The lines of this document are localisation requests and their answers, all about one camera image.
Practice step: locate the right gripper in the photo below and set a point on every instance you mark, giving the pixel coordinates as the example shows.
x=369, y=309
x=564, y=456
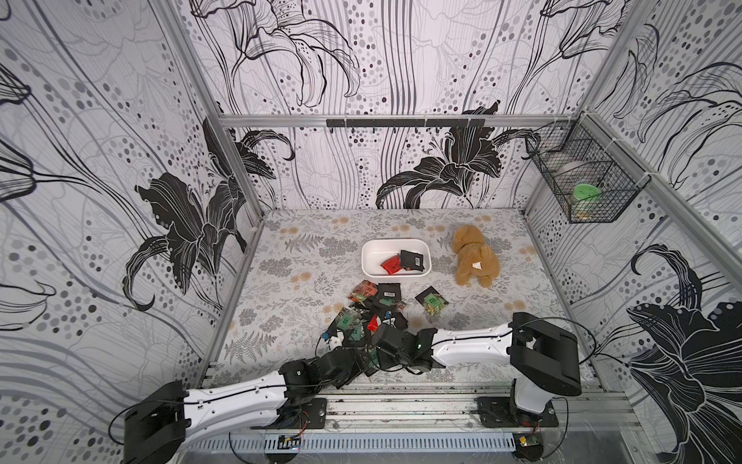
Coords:
x=391, y=337

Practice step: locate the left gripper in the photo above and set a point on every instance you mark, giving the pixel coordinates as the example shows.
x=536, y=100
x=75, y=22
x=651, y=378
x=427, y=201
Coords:
x=357, y=364

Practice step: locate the orange label tea bag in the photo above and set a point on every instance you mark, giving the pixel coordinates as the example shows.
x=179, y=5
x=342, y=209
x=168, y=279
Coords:
x=412, y=261

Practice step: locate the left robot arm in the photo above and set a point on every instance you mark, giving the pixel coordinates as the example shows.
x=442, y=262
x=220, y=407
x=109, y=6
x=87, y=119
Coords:
x=174, y=417

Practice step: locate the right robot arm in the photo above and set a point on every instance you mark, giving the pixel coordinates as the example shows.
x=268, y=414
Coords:
x=545, y=355

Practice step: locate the green tea bag left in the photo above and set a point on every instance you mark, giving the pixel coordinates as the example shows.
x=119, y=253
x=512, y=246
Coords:
x=349, y=323

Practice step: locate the green label tea bag right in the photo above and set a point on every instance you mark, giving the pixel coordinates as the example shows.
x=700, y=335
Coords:
x=432, y=301

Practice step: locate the black barcode tea bag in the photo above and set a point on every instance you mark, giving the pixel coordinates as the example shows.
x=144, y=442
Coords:
x=389, y=296

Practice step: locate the red black tea bag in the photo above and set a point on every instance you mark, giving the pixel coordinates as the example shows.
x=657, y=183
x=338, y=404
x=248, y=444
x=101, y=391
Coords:
x=364, y=292

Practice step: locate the white storage box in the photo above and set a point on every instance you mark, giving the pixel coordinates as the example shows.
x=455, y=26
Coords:
x=375, y=252

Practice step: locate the brown teddy bear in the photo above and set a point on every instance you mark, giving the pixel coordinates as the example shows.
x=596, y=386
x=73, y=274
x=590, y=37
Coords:
x=475, y=259

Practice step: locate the green lid cup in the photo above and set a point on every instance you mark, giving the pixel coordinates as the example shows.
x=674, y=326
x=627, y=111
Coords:
x=585, y=199

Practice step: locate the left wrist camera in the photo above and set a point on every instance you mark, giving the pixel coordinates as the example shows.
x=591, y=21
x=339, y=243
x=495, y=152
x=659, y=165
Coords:
x=335, y=341

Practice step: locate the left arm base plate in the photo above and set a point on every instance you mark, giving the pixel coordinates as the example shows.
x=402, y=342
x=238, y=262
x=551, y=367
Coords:
x=311, y=415

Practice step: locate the white cable duct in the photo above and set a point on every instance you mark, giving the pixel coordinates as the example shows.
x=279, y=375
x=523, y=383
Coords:
x=359, y=443

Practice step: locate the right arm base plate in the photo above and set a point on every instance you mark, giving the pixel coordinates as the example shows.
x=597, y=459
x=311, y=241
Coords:
x=501, y=412

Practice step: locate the black bar on rail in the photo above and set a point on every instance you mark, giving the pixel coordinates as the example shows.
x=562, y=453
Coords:
x=405, y=123

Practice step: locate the black wire basket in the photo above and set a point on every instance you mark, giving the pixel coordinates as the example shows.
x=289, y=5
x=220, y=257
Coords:
x=568, y=154

